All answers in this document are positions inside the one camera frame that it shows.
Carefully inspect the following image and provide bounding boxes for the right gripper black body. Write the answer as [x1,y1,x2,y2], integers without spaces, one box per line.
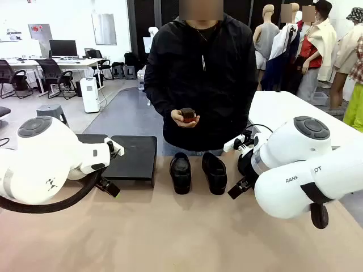
[237,154,258,182]

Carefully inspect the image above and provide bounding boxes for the black leather loafer shoe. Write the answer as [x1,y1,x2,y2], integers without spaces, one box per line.
[169,152,192,196]
[201,152,227,196]

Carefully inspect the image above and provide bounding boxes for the small dark red device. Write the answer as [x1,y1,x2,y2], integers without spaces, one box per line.
[180,107,199,124]

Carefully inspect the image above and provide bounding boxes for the person's left forearm black sleeve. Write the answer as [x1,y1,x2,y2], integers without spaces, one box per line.
[234,90,258,137]

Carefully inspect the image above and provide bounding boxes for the person's right forearm black sleeve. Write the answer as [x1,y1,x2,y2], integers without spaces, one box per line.
[146,92,177,123]

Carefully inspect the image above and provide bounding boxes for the black metal shoe stand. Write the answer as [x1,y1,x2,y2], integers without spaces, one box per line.
[100,135,158,189]
[74,133,111,146]

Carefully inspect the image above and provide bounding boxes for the person's right hand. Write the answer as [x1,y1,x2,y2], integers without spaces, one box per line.
[171,109,200,128]

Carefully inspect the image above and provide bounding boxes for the person's blue jeans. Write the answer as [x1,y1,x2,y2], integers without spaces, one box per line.
[163,140,225,158]

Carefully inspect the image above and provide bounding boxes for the white table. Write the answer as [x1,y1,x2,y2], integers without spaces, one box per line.
[247,90,363,151]

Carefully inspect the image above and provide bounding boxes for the white air purifier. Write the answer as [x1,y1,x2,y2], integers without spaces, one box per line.
[79,76,100,114]

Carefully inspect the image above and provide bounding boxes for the person torso black jacket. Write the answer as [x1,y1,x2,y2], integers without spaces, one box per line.
[143,12,259,151]

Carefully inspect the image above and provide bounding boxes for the grey plastic stool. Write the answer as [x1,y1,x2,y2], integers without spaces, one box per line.
[36,104,70,129]

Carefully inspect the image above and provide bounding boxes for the clear plastic crate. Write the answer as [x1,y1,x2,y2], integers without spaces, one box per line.
[310,91,330,107]

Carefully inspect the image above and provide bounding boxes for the small grey stool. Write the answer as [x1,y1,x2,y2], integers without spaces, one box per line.
[111,61,125,80]
[124,64,137,80]

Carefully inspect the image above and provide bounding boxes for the yellow-green trousers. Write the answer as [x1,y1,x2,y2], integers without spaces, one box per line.
[342,83,363,134]

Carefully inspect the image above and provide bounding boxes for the white office desk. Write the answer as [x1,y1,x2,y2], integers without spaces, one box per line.
[5,58,104,94]

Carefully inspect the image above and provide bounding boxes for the black backpack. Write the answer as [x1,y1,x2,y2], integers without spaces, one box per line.
[124,51,140,75]

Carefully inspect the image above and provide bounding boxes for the mannequin in white navy jacket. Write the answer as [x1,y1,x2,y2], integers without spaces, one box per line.
[260,2,302,93]

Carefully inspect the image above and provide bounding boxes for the black padded seat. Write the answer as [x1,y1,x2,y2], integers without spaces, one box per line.
[0,106,11,128]

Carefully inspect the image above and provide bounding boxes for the black office chair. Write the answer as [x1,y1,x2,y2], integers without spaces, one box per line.
[36,58,78,100]
[0,59,33,99]
[86,49,114,80]

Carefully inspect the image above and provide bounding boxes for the mannequin in grey tank top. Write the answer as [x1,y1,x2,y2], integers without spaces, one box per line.
[253,4,281,71]

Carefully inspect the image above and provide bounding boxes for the black computer monitor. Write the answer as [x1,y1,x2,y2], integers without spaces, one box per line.
[49,39,78,58]

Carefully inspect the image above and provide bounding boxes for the mannequin red top cream jacket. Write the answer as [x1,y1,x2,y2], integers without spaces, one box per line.
[294,0,338,99]

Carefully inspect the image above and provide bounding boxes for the plaid shirt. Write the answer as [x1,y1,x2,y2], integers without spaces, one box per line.
[348,36,363,86]

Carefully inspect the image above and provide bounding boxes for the mannequin beige coat bucket hat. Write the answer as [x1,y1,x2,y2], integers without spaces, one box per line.
[330,7,363,110]

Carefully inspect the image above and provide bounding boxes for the white mannequin bust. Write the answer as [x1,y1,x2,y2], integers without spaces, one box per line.
[143,27,160,54]

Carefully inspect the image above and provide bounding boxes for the grey board red sticker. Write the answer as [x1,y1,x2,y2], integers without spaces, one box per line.
[27,23,53,57]

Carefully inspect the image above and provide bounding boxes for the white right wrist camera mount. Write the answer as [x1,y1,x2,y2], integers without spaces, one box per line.
[223,134,255,154]

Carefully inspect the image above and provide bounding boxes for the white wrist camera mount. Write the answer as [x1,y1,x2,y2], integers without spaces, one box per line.
[103,137,125,157]
[223,134,255,154]

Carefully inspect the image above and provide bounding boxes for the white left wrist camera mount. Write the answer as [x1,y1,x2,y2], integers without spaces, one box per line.
[103,137,125,157]

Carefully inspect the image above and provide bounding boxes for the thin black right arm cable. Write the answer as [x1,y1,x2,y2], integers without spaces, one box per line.
[243,124,275,137]

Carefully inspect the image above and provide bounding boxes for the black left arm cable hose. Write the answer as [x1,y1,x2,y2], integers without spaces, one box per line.
[0,169,103,214]

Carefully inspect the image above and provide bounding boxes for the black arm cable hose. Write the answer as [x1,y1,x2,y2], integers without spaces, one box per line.
[0,169,103,214]
[300,182,336,230]

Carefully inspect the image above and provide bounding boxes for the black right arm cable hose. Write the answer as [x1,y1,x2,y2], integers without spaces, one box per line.
[300,182,336,230]

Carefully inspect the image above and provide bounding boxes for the pale wall poster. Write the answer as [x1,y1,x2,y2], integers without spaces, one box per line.
[91,12,117,46]

